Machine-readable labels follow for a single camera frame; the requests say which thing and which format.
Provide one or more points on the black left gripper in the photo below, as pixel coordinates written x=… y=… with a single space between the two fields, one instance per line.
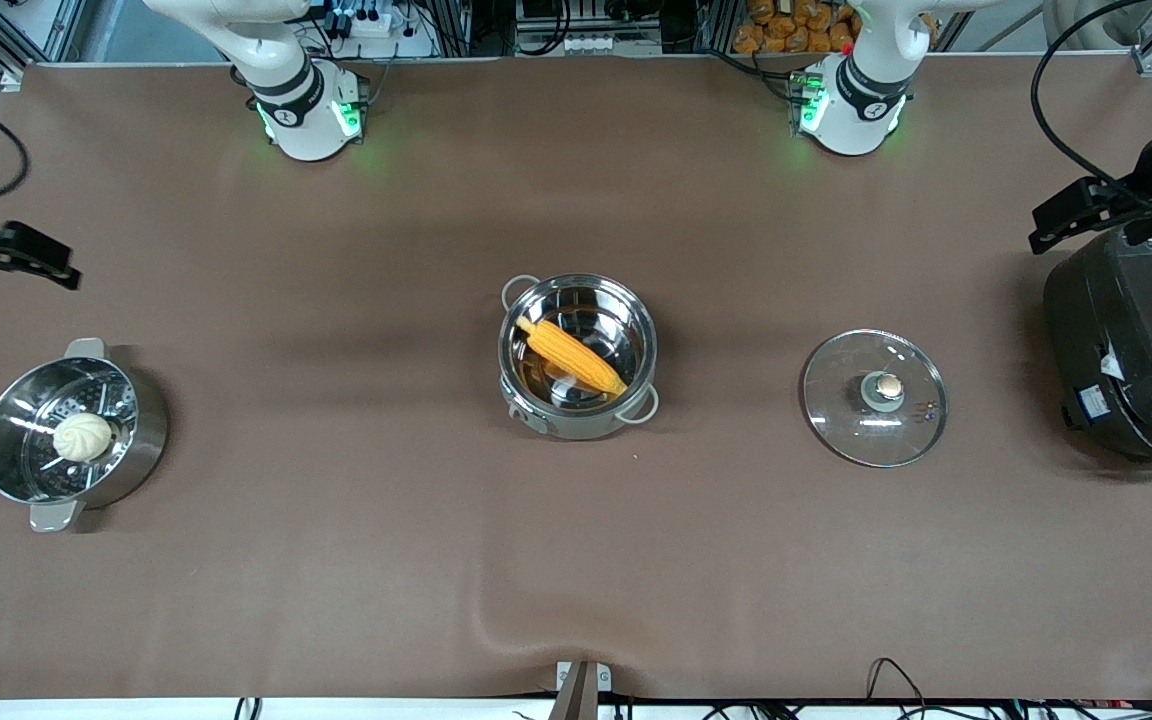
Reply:
x=1129 y=201

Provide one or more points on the glass pot lid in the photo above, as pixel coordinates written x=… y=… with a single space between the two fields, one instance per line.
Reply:
x=861 y=430

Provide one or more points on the yellow corn cob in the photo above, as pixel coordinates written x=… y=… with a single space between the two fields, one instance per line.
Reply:
x=571 y=355

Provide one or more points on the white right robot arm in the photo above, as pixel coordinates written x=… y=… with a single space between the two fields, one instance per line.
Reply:
x=304 y=110

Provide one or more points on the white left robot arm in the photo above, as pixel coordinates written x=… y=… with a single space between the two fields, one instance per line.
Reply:
x=861 y=105

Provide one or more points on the steel steamer pot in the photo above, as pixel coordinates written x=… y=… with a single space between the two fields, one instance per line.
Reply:
x=141 y=430

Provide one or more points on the black rice cooker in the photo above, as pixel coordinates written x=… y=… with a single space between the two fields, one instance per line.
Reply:
x=1126 y=340

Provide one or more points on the white steamed bun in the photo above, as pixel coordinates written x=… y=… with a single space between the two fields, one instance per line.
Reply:
x=83 y=437

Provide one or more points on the perforated steel steamer plate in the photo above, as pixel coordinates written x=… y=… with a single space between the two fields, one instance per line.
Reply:
x=36 y=465

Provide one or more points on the pile of orange buns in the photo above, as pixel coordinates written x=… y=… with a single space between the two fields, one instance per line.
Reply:
x=794 y=25

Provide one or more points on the white power strip with plugs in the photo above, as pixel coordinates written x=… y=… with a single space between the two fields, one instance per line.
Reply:
x=376 y=28

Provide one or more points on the small white power strip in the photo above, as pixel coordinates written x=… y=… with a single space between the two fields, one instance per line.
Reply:
x=598 y=43

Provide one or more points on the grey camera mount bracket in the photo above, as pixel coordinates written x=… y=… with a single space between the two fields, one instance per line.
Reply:
x=581 y=690

